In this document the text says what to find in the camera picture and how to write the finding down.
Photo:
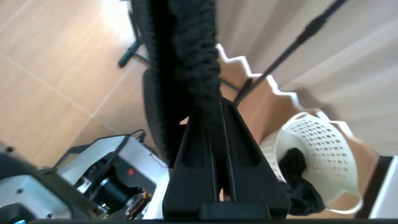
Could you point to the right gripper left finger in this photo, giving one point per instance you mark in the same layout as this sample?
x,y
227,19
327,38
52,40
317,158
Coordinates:
x,y
183,186

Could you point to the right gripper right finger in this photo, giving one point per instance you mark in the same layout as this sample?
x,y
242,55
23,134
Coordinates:
x,y
264,189

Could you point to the black shorts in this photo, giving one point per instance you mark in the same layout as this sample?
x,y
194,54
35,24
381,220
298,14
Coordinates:
x,y
186,46

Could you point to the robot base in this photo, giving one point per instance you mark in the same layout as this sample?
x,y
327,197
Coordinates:
x,y
93,161

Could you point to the heap of clothes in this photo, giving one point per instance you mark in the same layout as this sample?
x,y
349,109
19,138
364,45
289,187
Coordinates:
x,y
295,174

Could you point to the white laundry basket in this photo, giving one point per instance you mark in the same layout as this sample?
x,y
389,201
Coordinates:
x,y
329,149

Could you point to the black clothes rack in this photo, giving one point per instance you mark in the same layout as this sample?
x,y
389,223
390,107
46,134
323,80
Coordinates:
x,y
311,28

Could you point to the beige curtain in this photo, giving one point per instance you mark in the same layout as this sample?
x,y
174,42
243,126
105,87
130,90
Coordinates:
x,y
342,62

